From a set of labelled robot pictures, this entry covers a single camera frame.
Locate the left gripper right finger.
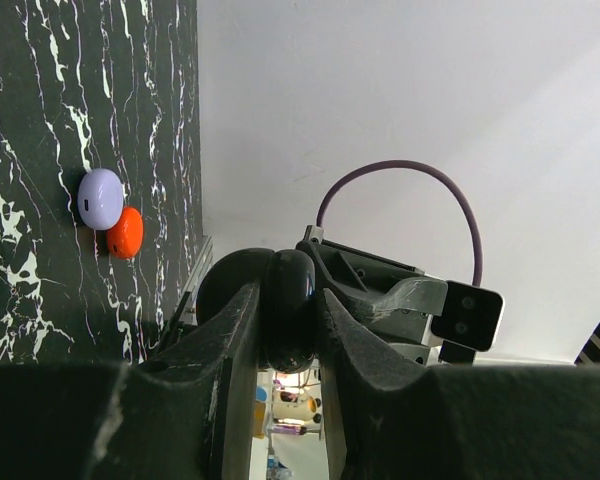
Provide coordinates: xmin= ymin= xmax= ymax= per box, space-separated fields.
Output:
xmin=317 ymin=290 xmax=600 ymax=479

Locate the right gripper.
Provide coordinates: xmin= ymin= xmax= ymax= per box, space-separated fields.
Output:
xmin=296 ymin=225 xmax=448 ymax=365

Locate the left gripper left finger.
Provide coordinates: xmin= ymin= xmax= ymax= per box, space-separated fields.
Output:
xmin=0 ymin=284 xmax=259 ymax=479

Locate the black earbud charging case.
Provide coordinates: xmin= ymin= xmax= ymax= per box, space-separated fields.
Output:
xmin=196 ymin=248 xmax=317 ymax=374

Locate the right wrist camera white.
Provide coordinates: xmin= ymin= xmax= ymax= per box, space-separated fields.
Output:
xmin=431 ymin=281 xmax=504 ymax=364

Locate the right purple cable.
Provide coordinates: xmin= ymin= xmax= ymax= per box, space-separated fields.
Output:
xmin=315 ymin=159 xmax=484 ymax=289

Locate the aluminium frame rail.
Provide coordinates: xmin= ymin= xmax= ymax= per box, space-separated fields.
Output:
xmin=158 ymin=236 xmax=214 ymax=353

